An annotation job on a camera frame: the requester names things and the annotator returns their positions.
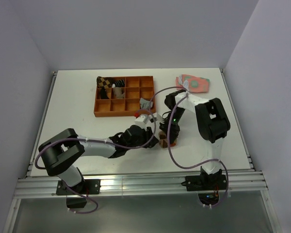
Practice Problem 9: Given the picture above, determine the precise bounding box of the black white striped sock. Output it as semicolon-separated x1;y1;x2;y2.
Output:
112;79;125;88

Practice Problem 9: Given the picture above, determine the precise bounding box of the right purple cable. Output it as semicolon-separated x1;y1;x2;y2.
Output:
149;86;230;209

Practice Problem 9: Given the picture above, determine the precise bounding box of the argyle beige orange sock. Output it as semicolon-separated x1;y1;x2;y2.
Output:
159;130;178;149

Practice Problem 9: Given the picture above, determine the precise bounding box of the black sock in tray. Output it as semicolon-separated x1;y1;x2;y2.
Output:
99;87;109;100

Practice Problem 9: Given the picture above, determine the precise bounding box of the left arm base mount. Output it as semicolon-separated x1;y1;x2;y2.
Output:
56;179;100;196

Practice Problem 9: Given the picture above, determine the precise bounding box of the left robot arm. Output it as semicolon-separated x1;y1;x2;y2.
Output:
35;125;159;194

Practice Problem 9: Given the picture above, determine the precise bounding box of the pink green sock pair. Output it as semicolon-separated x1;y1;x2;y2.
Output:
175;74;210;93

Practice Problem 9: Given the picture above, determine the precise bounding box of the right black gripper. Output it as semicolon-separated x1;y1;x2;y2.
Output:
160;107;185;144

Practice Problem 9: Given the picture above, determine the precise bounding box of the aluminium front rail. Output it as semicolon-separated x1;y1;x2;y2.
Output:
13;171;268;199

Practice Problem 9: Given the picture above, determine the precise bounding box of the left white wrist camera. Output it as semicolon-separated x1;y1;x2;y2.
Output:
134;112;158;129

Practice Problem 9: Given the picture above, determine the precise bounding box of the orange compartment tray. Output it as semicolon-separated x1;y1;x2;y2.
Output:
94;76;156;117

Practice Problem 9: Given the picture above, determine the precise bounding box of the beige rolled sock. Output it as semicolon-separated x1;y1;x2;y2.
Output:
112;87;125;99

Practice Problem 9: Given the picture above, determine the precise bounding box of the brown checkered rolled sock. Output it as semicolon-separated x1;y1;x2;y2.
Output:
97;76;113;88

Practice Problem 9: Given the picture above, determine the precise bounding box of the grey ankle sock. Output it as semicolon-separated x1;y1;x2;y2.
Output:
139;98;153;110

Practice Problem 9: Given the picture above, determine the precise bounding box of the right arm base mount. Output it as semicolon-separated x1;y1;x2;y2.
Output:
181;174;227;191

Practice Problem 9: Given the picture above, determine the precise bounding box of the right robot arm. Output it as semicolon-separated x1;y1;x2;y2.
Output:
160;90;230;191

